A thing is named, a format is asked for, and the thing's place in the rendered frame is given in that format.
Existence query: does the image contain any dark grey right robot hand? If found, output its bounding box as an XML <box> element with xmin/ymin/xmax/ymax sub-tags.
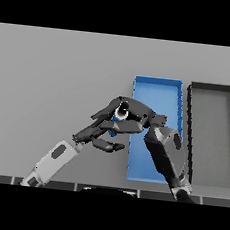
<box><xmin>88</xmin><ymin>93</ymin><xmax>170</xmax><ymax>139</ymax></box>

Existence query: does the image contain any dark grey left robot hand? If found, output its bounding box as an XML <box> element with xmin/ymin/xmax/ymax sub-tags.
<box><xmin>70</xmin><ymin>116</ymin><xmax>129</xmax><ymax>155</ymax></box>

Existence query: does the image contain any blue pipe with pale ring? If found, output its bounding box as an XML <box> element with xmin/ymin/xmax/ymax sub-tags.
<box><xmin>107</xmin><ymin>100</ymin><xmax>131</xmax><ymax>138</ymax></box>

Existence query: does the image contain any blue bin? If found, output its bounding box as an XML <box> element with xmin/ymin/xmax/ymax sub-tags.
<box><xmin>122</xmin><ymin>74</ymin><xmax>190</xmax><ymax>186</ymax></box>

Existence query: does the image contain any dark grey bin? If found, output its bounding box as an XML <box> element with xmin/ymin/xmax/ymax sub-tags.
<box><xmin>176</xmin><ymin>80</ymin><xmax>230</xmax><ymax>191</ymax></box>

